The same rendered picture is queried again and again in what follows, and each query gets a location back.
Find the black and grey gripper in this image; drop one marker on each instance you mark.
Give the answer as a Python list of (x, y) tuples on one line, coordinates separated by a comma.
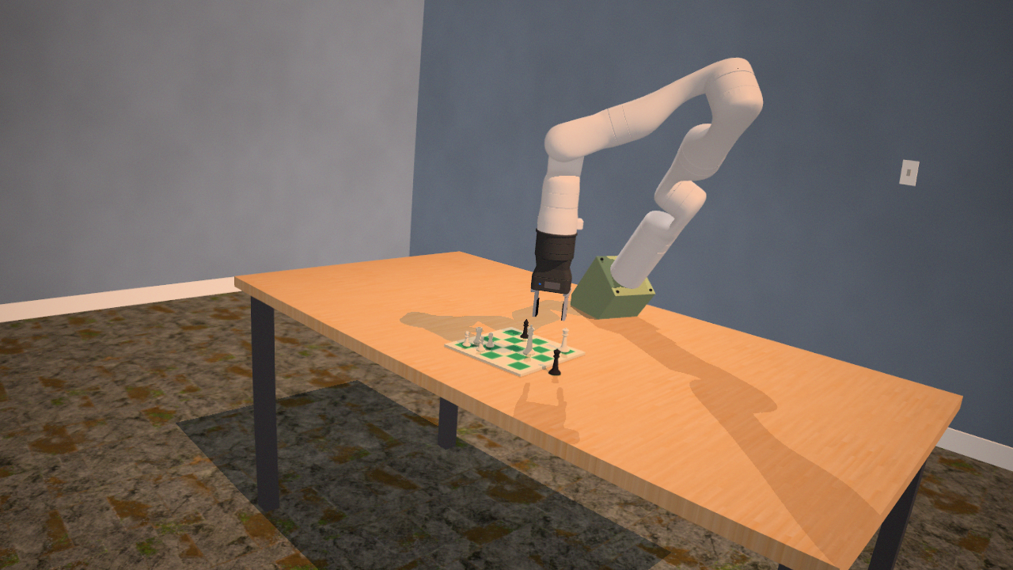
[(554, 251)]

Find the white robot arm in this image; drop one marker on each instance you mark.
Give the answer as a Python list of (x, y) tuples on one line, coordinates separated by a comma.
[(735, 100)]

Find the green and cream chessboard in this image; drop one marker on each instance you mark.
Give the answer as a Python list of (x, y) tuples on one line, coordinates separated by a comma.
[(507, 354)]

